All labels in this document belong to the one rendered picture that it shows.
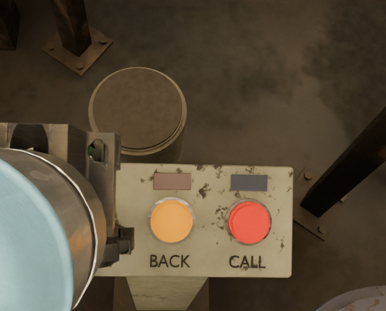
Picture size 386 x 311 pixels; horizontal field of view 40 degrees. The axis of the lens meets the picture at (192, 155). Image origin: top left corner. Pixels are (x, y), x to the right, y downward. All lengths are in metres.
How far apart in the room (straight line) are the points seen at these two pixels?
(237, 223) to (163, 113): 0.19
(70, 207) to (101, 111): 0.48
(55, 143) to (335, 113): 1.08
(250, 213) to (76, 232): 0.36
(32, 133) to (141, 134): 0.38
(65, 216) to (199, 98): 1.09
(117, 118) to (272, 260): 0.25
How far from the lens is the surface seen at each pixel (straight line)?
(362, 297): 0.74
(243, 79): 1.28
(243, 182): 0.52
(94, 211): 0.22
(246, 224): 0.52
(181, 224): 0.51
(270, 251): 0.54
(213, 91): 1.26
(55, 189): 0.17
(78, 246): 0.17
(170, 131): 0.64
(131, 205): 0.52
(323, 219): 1.19
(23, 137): 0.27
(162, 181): 0.52
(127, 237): 0.36
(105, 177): 0.31
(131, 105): 0.65
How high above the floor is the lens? 1.10
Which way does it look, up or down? 69 degrees down
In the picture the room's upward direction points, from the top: 11 degrees clockwise
